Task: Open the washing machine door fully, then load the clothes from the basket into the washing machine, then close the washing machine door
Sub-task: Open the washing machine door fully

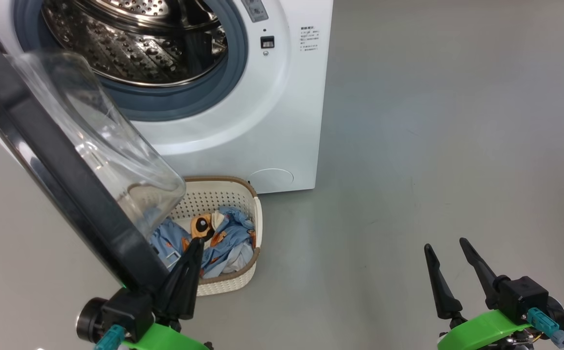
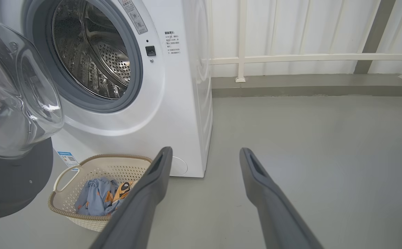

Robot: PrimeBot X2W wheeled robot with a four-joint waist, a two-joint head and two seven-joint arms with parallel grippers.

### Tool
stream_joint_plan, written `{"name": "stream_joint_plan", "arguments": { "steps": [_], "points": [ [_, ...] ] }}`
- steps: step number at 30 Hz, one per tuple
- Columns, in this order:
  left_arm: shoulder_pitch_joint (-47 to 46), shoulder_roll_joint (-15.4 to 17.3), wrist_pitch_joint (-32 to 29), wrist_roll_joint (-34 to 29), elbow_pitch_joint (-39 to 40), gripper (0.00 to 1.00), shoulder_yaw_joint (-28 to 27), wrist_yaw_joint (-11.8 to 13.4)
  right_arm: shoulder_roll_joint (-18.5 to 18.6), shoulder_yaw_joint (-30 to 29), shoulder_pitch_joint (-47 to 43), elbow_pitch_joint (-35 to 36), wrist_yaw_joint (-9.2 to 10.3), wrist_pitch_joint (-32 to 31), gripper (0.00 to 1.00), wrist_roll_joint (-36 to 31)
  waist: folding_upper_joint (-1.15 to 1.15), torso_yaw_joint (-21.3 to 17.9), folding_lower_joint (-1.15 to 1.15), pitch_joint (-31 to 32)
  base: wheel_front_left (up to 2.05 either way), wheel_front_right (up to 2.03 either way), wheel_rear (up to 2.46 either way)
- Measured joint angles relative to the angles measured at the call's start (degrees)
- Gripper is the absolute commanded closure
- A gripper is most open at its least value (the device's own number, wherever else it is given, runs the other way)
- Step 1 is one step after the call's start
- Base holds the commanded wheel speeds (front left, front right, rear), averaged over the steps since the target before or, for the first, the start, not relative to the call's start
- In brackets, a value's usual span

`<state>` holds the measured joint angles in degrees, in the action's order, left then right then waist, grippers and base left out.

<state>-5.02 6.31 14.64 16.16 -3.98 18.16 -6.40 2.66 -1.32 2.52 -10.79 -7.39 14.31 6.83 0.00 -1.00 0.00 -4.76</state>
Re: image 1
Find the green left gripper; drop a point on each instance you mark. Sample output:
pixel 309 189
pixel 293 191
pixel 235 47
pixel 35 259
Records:
pixel 165 338

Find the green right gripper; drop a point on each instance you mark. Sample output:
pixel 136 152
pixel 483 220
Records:
pixel 481 333

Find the blue garment with bear print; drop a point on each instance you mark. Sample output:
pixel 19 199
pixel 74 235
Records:
pixel 228 243

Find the black round glass washer door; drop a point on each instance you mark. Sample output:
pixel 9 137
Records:
pixel 68 184

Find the grey rubber door gasket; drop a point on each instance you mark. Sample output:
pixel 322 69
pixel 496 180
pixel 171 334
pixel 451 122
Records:
pixel 165 102

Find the white front-load washing machine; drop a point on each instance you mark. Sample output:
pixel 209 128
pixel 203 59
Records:
pixel 272 121

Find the stainless steel washing machine drum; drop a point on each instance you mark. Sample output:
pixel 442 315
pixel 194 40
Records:
pixel 131 48

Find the cream perforated laundry basket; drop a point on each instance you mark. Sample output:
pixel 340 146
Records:
pixel 223 194

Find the round white filter cover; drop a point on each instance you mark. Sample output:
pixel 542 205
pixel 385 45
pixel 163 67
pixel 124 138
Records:
pixel 272 181

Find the grey warning sticker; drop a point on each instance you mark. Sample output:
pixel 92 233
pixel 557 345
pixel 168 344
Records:
pixel 255 9

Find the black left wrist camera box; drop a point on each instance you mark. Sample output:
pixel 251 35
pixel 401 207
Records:
pixel 126 308

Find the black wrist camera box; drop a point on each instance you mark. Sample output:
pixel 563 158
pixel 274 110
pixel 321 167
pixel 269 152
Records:
pixel 522 294
pixel 126 308

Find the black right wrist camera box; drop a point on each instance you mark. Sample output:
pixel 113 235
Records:
pixel 522 294

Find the teal left camera connector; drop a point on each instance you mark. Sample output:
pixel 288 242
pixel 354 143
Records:
pixel 109 338

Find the teal camera connector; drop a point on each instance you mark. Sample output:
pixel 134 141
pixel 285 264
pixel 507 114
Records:
pixel 546 325
pixel 109 338

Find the teal right camera connector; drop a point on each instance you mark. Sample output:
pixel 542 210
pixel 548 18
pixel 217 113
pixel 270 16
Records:
pixel 546 325

